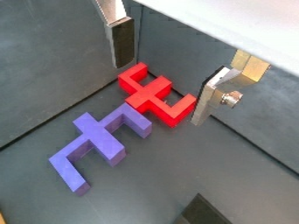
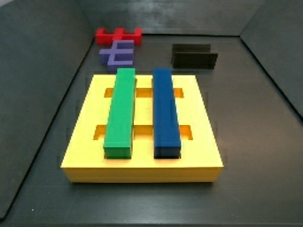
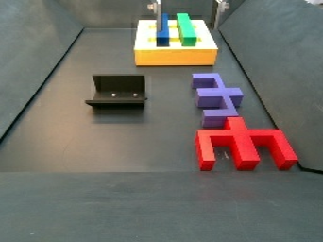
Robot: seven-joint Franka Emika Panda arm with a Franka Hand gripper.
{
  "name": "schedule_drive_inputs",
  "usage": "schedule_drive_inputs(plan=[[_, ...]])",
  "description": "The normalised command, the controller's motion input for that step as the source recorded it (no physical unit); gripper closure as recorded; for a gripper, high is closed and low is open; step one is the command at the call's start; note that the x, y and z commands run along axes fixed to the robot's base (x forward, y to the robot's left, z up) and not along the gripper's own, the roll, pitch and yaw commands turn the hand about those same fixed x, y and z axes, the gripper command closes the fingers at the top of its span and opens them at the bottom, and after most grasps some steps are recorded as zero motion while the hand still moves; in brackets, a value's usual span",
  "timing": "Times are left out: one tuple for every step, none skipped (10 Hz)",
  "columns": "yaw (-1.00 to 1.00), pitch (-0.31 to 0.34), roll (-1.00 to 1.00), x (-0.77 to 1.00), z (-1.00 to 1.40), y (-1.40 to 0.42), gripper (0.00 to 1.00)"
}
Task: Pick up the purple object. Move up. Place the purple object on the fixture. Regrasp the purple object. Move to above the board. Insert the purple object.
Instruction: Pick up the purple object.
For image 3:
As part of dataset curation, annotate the purple cross-shaped block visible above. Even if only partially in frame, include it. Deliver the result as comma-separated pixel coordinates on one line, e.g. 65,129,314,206
192,73,242,129

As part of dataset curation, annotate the yellow slotted board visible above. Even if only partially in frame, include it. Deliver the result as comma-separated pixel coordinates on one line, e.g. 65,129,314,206
133,20,218,66

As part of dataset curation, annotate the black angle fixture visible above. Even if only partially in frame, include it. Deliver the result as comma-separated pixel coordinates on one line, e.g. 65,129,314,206
85,74,146,107

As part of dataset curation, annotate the green bar block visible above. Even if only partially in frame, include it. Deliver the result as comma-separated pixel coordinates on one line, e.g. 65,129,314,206
176,13,196,46

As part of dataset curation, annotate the blue bar block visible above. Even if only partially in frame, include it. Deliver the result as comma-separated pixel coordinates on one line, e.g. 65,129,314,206
156,13,169,47

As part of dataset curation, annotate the red cross-shaped block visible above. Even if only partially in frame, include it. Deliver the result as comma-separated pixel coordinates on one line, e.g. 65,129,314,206
194,117,297,171

